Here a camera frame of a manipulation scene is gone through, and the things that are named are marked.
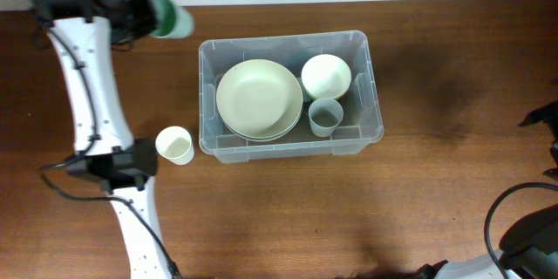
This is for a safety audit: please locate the grey cup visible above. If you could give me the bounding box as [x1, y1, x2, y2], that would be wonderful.
[309, 98, 344, 138]

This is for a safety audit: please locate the beige plate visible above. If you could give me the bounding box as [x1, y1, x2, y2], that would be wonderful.
[216, 59, 303, 138]
[223, 111, 303, 142]

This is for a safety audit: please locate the cream white cup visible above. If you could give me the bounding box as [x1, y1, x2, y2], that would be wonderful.
[155, 126, 194, 166]

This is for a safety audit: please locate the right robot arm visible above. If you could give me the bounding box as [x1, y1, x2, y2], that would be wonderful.
[411, 182, 557, 279]

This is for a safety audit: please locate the mint green cup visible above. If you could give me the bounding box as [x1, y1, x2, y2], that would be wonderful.
[150, 0, 195, 39]

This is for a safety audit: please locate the white small bowl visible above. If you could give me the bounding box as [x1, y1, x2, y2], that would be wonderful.
[301, 54, 352, 99]

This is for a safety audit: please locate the clear plastic storage bin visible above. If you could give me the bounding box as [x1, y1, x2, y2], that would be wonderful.
[198, 31, 384, 164]

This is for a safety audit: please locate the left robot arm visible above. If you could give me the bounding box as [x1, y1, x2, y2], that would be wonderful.
[31, 0, 181, 278]

